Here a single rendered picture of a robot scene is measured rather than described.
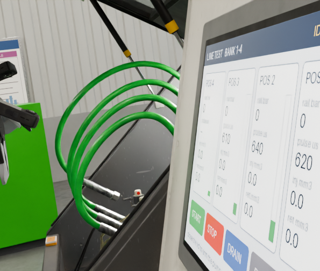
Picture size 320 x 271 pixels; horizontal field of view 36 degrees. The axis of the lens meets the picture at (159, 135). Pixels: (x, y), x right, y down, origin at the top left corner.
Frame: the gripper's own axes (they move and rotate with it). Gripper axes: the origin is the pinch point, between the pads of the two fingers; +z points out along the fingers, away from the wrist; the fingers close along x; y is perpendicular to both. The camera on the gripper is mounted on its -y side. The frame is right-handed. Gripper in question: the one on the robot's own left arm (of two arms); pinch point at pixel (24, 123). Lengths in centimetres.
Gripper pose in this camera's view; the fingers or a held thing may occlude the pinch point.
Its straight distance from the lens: 122.4
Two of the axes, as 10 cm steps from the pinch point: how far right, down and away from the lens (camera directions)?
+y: -6.3, 7.7, -0.5
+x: -0.4, -1.0, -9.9
